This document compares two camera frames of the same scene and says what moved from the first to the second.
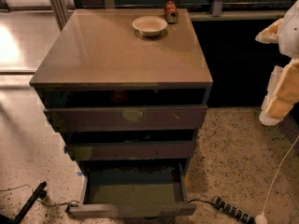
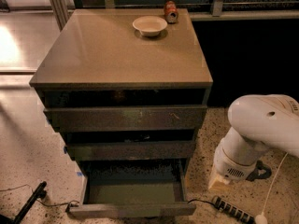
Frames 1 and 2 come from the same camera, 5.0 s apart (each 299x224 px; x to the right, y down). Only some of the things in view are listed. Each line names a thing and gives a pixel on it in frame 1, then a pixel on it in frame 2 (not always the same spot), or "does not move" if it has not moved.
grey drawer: (126, 119) does not move
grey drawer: (132, 190) does not move
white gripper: (290, 35) -> (231, 164)
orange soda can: (171, 12) does not move
